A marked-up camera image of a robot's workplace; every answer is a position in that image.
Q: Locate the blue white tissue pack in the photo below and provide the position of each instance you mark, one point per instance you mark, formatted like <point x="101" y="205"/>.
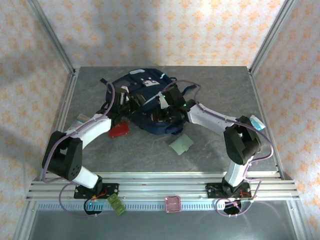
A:
<point x="258" y="124"/>

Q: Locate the aluminium table side rail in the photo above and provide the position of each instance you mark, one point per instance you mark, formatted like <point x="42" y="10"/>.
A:
<point x="66" y="100"/>
<point x="259" y="100"/>

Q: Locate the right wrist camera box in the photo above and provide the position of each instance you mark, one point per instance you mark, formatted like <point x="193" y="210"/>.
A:
<point x="163" y="102"/>

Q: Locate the aluminium mounting rail beam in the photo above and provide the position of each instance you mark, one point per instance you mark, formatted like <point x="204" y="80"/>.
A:
<point x="160" y="186"/>

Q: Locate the red wallet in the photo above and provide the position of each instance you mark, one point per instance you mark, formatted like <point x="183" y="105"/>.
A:
<point x="119" y="130"/>

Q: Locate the aluminium frame post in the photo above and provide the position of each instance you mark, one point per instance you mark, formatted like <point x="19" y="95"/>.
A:
<point x="53" y="37"/>
<point x="271" y="37"/>

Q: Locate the pale green card holder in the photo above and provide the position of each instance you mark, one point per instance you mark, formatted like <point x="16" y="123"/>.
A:
<point x="180" y="145"/>

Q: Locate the pink square box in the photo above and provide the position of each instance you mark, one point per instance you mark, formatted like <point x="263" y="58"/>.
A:
<point x="172" y="204"/>

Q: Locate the colourful plastic packet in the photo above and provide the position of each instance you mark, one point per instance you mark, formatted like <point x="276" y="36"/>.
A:
<point x="77" y="122"/>

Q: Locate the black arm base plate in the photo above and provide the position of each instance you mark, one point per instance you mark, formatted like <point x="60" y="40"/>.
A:
<point x="112" y="188"/>
<point x="212" y="190"/>

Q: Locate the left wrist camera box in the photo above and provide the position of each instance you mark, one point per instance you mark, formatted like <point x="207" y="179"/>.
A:
<point x="123" y="89"/>

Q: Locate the navy student backpack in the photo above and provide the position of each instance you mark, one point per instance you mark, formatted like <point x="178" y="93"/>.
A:
<point x="147" y="125"/>

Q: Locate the green three-button pad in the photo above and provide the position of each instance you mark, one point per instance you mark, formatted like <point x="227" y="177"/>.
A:
<point x="116" y="203"/>

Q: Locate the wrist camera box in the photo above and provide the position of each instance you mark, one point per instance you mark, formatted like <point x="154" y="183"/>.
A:
<point x="123" y="89"/>
<point x="163" y="102"/>

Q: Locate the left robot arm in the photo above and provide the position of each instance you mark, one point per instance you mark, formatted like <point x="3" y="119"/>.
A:
<point x="95" y="127"/>

